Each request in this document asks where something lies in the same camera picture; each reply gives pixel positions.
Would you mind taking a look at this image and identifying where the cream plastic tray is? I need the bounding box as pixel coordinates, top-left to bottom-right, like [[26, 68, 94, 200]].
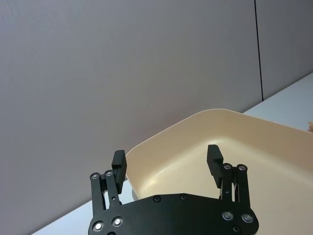
[[125, 107, 313, 235]]

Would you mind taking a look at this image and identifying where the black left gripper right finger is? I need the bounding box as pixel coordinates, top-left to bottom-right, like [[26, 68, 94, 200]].
[[207, 144, 252, 209]]

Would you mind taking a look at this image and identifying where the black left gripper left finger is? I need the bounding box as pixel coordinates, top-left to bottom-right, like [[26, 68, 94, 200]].
[[89, 149, 127, 215]]

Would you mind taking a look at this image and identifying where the white table cloth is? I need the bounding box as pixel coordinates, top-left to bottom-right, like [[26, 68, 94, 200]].
[[31, 72, 313, 235]]

